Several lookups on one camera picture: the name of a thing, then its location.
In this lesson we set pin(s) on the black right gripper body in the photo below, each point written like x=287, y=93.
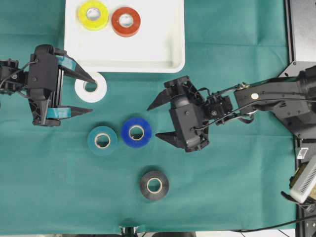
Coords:
x=186, y=113

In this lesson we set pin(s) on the white label sticker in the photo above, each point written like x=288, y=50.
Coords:
x=301, y=153

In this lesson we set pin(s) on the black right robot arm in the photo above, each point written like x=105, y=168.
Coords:
x=291, y=99

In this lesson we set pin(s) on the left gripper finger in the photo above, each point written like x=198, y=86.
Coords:
x=72, y=69
x=66, y=112

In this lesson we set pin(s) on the blue tape roll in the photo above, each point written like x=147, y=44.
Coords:
x=136, y=132

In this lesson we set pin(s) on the black tape roll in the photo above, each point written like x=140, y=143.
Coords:
x=154, y=185

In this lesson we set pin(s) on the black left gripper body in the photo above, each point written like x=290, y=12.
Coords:
x=42, y=82

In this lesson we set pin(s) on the black clamp at table edge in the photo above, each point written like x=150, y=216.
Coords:
x=129, y=231

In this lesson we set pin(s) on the white perforated device box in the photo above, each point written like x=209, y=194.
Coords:
x=305, y=182

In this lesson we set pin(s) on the teal tape roll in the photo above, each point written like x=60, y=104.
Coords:
x=102, y=140

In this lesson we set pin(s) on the white tape roll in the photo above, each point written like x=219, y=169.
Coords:
x=91, y=92

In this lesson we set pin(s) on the yellow tape roll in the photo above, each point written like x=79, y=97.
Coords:
x=93, y=15

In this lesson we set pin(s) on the white plastic tray case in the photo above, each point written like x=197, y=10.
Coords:
x=158, y=47

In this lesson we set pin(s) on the red tape roll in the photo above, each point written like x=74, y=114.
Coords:
x=126, y=22

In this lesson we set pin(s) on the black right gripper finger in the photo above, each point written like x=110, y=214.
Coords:
x=163, y=97
x=171, y=138

